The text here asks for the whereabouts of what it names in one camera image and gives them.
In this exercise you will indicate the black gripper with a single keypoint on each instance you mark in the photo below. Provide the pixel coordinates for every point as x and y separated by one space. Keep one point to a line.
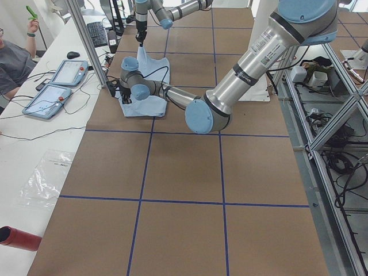
125 94
141 29

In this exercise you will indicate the light blue button-up shirt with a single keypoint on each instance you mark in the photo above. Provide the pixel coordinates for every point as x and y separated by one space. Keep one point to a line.
144 75

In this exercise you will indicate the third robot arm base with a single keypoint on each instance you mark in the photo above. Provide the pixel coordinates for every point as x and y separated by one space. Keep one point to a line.
356 59

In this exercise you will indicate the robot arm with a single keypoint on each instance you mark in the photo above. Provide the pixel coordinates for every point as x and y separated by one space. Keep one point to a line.
292 23
166 17

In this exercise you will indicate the black keyboard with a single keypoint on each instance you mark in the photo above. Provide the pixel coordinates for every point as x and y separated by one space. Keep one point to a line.
97 33

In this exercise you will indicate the upper teach pendant tablet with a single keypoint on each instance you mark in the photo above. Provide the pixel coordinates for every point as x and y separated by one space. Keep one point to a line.
70 73

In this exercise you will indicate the teach pendant tablet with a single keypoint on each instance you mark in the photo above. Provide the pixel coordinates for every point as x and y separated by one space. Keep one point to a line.
70 73
47 103

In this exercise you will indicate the black computer mouse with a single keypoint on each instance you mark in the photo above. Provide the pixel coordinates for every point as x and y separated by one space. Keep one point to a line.
73 55

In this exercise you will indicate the lower teach pendant tablet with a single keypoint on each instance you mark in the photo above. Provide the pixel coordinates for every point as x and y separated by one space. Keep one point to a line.
47 103

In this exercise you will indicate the black smartphone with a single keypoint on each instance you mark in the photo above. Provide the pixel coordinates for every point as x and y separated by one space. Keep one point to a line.
40 86

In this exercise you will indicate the green plastic tool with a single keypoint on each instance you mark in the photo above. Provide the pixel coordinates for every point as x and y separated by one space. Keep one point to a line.
33 15

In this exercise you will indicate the seated person grey shirt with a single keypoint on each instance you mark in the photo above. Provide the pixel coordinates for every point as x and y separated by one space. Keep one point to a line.
16 62

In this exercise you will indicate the clear plastic bag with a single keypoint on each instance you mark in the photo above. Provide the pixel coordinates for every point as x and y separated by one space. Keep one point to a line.
43 187

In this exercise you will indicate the red cylinder bottle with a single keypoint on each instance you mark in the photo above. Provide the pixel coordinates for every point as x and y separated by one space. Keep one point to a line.
16 238

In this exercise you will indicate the grey aluminium frame post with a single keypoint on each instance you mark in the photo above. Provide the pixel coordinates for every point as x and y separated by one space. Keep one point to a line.
81 27

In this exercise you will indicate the aluminium frame rack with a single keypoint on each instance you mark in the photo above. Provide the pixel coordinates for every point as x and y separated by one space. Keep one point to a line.
328 128

